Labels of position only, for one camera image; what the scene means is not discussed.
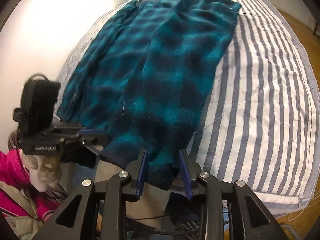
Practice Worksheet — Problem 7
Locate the dark ribbed object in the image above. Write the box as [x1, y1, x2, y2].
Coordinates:
[172, 219, 200, 233]

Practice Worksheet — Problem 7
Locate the person's pink coat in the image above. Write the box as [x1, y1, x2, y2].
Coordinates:
[0, 180, 60, 240]

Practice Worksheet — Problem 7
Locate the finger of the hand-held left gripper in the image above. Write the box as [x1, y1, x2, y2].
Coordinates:
[51, 123, 108, 135]
[81, 133, 112, 148]

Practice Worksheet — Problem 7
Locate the teal plaid fleece jacket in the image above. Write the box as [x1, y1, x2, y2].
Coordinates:
[56, 0, 242, 190]

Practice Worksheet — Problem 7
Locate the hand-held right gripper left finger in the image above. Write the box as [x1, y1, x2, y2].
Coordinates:
[37, 147, 148, 240]

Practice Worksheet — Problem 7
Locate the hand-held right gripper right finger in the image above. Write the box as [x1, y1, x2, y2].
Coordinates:
[179, 149, 283, 240]

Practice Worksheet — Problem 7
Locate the person's left hand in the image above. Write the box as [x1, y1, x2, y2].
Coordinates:
[61, 144, 98, 168]

